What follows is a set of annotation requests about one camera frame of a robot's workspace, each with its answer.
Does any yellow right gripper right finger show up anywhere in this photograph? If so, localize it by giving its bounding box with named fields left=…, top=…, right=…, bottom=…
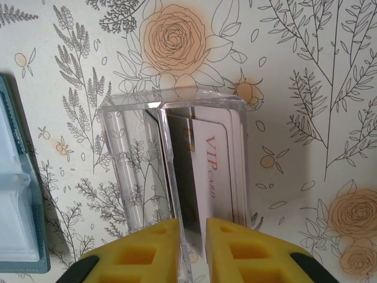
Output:
left=206, top=218, right=336, bottom=283

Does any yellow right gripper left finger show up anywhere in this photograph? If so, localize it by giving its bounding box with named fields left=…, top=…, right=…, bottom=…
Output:
left=58, top=218, right=180, bottom=283

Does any white VIP card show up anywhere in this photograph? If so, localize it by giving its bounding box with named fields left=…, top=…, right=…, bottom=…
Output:
left=184, top=119, right=234, bottom=226

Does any teal leather card holder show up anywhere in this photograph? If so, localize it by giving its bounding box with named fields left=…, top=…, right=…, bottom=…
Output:
left=0, top=72, right=51, bottom=272

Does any clear acrylic card box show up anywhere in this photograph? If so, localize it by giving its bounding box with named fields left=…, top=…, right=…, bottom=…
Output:
left=97, top=87, right=253, bottom=283

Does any floral printed table cover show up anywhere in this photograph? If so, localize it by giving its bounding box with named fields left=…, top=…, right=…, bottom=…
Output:
left=0, top=0, right=377, bottom=283

